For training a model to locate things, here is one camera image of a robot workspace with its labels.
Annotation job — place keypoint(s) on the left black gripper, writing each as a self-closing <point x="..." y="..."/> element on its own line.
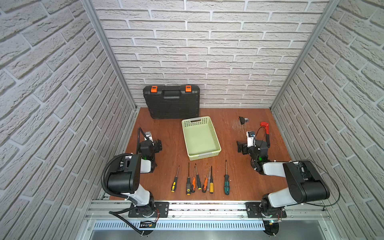
<point x="156" y="145"/>

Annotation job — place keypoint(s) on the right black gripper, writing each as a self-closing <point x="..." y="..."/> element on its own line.
<point x="244" y="148"/>

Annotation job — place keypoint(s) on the green black screwdriver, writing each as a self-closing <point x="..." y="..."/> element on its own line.
<point x="227" y="181"/>

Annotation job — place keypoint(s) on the black yellow small screwdriver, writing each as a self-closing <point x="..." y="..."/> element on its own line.
<point x="174" y="184"/>

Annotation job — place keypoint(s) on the black yellow striped screwdriver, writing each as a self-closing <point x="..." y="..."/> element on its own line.
<point x="188" y="183"/>

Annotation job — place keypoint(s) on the clear handled screwdriver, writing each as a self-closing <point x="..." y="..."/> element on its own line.
<point x="208" y="176"/>

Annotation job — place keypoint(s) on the yellow handled screwdriver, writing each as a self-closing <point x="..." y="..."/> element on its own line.
<point x="211" y="189"/>

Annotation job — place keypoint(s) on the orange handled long screwdriver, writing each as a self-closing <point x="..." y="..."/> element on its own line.
<point x="205" y="187"/>

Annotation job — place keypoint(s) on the orange black screwdriver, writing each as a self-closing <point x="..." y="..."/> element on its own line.
<point x="194" y="181"/>

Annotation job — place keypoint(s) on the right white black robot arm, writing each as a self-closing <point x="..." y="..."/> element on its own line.
<point x="305" y="184"/>

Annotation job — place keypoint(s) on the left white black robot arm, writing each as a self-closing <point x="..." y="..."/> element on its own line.
<point x="121" y="175"/>

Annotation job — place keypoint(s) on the light green plastic bin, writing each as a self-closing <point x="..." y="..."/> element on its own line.
<point x="200" y="138"/>

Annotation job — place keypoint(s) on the black yellow-tip screwdriver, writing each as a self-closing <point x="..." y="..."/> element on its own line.
<point x="198" y="181"/>

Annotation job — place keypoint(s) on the red pipe wrench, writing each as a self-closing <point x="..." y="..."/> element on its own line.
<point x="265" y="125"/>

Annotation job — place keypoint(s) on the small black metal part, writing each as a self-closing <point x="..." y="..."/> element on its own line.
<point x="243" y="120"/>

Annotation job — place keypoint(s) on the black plastic tool case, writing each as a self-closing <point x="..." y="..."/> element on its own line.
<point x="173" y="102"/>

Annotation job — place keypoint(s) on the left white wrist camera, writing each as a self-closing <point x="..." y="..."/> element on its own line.
<point x="148" y="136"/>

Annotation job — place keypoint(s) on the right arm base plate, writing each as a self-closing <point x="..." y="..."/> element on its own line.
<point x="253" y="210"/>

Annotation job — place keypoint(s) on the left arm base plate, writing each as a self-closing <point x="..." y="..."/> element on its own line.
<point x="162" y="208"/>

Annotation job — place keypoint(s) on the aluminium front rail frame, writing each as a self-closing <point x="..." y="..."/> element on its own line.
<point x="199" y="216"/>

